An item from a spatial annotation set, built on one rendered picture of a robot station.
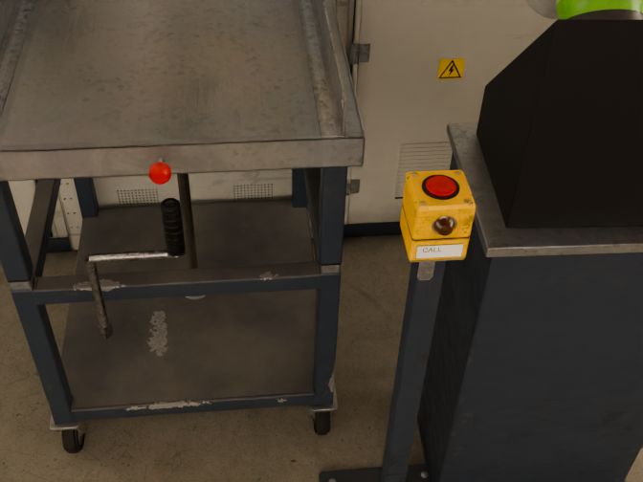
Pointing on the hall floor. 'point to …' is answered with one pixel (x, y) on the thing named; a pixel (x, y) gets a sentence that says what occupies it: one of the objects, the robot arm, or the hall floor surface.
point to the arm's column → (535, 368)
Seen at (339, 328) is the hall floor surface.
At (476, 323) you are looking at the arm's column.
